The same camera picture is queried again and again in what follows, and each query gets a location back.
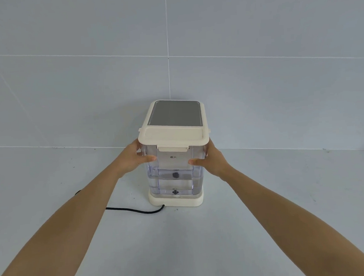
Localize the person's right hand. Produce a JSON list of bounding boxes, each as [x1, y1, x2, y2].
[[187, 136, 235, 183]]

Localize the person's right forearm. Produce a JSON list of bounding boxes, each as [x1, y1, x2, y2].
[[218, 159, 364, 276]]

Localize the black power cable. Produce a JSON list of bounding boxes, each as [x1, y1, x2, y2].
[[74, 185, 166, 219]]

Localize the cream appliance base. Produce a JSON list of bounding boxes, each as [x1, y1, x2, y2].
[[148, 188, 205, 210]]

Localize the person's left forearm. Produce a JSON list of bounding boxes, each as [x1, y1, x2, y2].
[[0, 161, 136, 276]]

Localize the clear water tank cream lid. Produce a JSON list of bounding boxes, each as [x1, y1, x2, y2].
[[136, 97, 216, 199]]

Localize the person's left hand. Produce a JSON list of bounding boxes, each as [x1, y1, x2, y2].
[[114, 137, 158, 178]]

